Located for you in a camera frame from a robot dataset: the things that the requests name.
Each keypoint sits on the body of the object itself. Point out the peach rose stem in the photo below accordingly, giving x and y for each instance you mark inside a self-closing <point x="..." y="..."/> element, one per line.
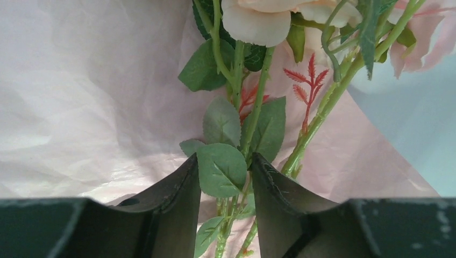
<point x="240" y="40"/>

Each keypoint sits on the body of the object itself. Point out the pink rose stem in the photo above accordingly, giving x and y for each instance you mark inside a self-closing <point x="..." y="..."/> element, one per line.
<point x="412" y="35"/>

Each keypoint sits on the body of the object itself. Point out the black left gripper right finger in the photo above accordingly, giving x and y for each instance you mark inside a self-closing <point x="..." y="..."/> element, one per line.
<point x="295" y="222"/>

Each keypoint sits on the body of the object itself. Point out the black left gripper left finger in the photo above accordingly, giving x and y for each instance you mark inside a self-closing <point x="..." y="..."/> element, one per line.
<point x="157" y="222"/>

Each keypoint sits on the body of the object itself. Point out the purple pink wrapping paper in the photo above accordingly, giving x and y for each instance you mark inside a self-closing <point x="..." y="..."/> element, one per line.
<point x="91" y="106"/>

